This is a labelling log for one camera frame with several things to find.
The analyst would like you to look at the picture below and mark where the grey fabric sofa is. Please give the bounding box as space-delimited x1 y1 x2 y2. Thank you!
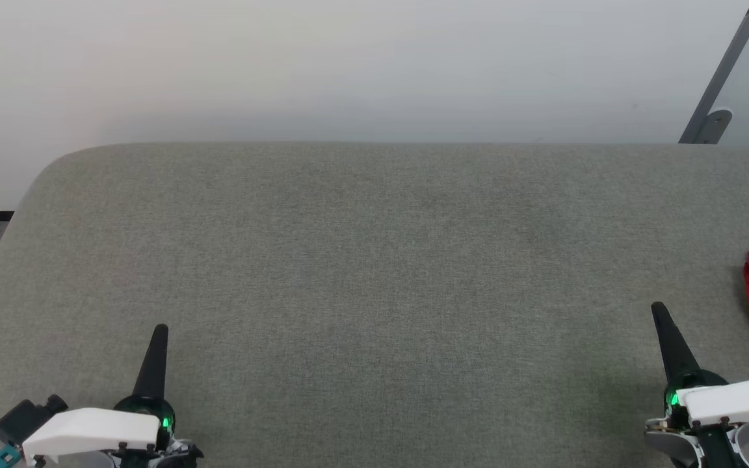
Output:
0 142 749 468

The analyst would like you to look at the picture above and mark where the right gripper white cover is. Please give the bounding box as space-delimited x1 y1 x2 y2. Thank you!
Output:
651 302 749 431

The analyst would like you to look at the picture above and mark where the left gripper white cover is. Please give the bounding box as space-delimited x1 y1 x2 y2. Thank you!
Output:
22 324 177 465

